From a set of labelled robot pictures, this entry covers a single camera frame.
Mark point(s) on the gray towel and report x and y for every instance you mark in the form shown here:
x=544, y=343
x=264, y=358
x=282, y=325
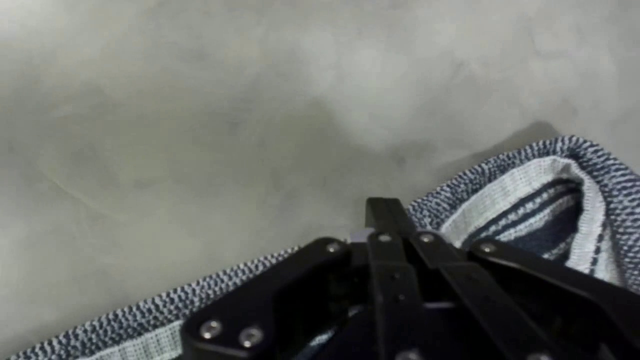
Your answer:
x=563, y=199

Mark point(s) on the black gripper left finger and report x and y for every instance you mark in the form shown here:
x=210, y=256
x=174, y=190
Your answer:
x=281, y=310

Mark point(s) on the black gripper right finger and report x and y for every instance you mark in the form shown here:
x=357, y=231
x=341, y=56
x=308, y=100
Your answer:
x=488, y=301

